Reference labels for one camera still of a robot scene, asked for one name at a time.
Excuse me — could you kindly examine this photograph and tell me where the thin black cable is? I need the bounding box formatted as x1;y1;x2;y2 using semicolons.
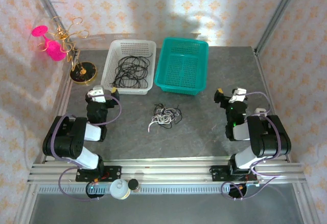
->
158;105;182;130

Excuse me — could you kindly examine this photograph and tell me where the thin white cable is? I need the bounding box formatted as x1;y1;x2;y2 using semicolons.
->
153;107;179;129
148;108;177;132

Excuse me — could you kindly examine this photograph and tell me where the teal plastic basket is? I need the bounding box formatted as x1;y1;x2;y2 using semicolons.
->
154;37;209;97

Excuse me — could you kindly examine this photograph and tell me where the white plastic basket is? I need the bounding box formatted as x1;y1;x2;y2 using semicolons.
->
101;39;157;96

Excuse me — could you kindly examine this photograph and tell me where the pink flocked goblet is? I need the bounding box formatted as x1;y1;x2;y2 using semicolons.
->
31;25;66;62

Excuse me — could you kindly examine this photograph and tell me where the white bottle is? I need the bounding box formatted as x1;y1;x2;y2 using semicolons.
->
109;178;131;199

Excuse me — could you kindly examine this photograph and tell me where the small black cap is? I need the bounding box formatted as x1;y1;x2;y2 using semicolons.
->
127;179;140;193

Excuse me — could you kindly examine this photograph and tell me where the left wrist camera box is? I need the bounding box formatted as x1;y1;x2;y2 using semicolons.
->
86;85;106;104

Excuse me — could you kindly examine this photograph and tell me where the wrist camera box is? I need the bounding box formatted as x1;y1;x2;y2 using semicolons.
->
228;87;248;104
86;85;106;104

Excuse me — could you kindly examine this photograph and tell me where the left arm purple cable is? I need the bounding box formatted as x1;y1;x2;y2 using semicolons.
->
50;91;122;201

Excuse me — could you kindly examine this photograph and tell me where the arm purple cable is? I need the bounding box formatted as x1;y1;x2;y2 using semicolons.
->
50;91;122;201
221;91;284;200

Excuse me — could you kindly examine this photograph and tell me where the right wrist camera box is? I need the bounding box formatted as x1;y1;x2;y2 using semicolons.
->
228;87;248;104

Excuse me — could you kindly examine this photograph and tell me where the coiled black cables bundle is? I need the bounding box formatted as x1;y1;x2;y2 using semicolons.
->
110;52;154;89

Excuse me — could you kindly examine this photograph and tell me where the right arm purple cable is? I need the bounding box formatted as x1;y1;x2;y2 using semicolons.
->
221;91;284;200

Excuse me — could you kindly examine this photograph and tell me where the gold wire stand black base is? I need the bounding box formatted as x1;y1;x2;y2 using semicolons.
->
38;16;98;86

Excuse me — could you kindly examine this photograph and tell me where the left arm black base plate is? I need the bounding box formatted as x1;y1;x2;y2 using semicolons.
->
76;166;123;183

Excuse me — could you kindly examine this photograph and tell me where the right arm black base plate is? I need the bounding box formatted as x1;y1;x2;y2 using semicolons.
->
210;166;259;183

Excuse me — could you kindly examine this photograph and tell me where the aluminium mounting rail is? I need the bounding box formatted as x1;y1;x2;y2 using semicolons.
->
27;156;306;184

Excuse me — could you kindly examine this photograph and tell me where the grey slotted cable duct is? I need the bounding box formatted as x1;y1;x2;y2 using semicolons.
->
37;184;258;194

